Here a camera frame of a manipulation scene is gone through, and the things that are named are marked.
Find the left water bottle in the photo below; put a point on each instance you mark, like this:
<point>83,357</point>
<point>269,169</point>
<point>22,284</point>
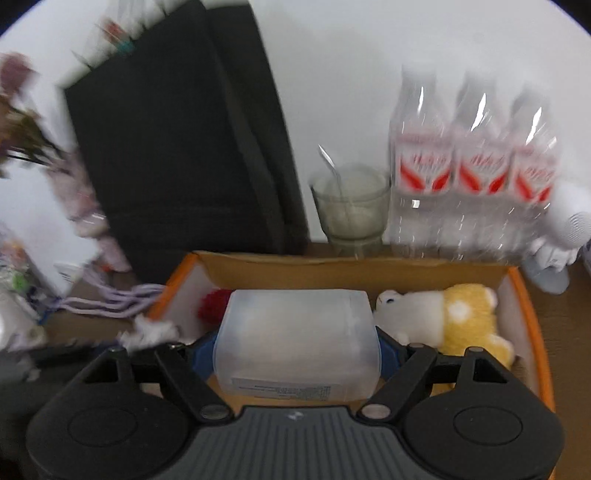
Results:
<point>420,151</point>

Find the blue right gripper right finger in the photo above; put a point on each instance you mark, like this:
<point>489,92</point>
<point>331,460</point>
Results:
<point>393,354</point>

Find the white tissue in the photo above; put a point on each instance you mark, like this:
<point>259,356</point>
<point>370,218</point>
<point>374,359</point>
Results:
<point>147,333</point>

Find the red orange cardboard box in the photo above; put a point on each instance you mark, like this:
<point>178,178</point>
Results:
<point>201,272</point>

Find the white detergent jug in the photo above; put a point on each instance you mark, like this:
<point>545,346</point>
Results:
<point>51,245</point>

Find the right water bottle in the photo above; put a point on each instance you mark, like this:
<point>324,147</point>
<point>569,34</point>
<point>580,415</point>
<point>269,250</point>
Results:
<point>531,136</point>

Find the water bottle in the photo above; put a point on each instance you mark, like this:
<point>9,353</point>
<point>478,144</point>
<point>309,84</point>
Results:
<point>531,136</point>
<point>420,151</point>
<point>482,161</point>

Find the glass cup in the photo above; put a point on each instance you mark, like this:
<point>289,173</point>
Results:
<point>353,207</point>

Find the glass straw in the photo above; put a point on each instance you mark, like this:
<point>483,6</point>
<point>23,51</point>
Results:
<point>332,173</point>

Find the black paper bag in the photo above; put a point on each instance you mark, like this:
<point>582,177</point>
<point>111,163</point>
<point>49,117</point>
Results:
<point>185,143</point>

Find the yellow white plush toy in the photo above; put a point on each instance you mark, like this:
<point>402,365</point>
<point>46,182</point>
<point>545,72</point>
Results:
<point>450,320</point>

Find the middle water bottle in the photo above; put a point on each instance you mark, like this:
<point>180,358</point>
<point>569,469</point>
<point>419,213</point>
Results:
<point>482,161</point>

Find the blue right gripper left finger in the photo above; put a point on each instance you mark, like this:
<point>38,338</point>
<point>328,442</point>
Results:
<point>202,355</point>

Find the red artificial rose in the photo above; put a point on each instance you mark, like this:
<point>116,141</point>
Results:
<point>211,308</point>

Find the white astronaut speaker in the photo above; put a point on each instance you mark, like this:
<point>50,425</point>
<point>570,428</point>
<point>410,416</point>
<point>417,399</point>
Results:
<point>565,229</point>

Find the mottled purple vase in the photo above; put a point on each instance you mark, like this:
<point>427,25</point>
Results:
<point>71,185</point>

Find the translucent cotton swab box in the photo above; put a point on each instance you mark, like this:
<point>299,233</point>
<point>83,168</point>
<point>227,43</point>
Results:
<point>318,345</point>

